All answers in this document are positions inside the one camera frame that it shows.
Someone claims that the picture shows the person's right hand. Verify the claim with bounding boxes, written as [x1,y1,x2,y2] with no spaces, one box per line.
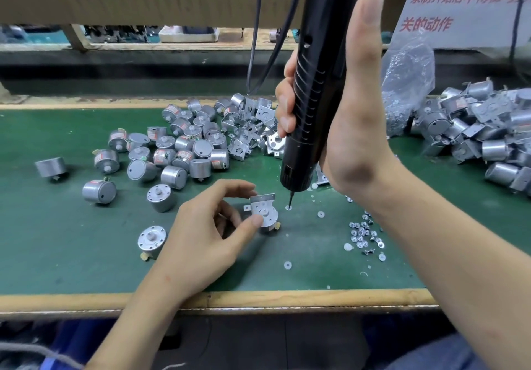
[275,0,399,201]

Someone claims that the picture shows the person's left hand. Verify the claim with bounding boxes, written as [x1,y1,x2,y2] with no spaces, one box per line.
[145,180,265,300]

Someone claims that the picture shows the black electric screwdriver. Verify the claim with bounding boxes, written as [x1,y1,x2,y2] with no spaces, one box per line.
[279,0,384,211]

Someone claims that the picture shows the silver metal bracket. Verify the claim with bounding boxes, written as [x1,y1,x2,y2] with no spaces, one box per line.
[243,193,280,227]

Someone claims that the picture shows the silver round motor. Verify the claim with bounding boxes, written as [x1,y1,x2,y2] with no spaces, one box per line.
[249,203,282,234]

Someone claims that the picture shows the pile of silver motors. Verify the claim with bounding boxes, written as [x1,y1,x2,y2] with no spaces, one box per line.
[35,95,232,260]

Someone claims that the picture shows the pile of metal brackets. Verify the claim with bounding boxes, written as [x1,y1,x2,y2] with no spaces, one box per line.
[162,93,333,188]

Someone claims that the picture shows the pile of assembled motors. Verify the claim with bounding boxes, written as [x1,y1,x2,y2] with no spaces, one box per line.
[410,79,531,196]

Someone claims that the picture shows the person's right forearm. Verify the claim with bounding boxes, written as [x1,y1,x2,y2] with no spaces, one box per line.
[365,162,531,370]

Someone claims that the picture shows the person's left forearm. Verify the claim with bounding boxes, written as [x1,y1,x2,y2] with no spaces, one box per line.
[87,278,209,370]

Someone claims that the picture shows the small clear plastic bag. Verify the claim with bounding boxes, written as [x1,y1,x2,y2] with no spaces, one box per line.
[382,33,436,138]

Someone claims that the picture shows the scatter of small silver screws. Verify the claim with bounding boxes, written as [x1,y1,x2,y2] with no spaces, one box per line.
[284,203,388,279]

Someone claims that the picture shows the blue plastic bin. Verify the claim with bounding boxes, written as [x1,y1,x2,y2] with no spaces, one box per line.
[41,320,117,370]

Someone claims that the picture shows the green bench mat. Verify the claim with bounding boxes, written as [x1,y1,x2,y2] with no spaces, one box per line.
[0,107,531,294]

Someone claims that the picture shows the white paper sign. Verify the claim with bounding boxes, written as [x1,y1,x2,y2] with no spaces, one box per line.
[394,0,531,51]

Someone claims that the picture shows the grey blue trousers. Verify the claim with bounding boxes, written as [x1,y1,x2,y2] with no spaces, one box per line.
[386,332,499,370]

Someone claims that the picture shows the black hanging cable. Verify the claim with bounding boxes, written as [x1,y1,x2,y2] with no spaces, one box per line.
[251,0,310,93]
[246,0,265,93]

